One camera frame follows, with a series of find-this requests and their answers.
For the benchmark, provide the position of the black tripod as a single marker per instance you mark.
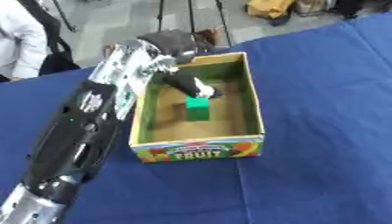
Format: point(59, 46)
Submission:
point(191, 17)

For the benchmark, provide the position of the green block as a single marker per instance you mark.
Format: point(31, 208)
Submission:
point(197, 108)

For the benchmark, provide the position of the person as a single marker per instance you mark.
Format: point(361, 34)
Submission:
point(18, 40)

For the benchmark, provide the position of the yellow bag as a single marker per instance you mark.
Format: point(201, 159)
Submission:
point(268, 8)

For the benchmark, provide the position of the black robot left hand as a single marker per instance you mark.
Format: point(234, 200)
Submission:
point(176, 46)

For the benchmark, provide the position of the tan cardboard box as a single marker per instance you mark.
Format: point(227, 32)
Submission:
point(199, 125)

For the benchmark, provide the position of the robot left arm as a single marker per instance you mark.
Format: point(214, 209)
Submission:
point(86, 116)

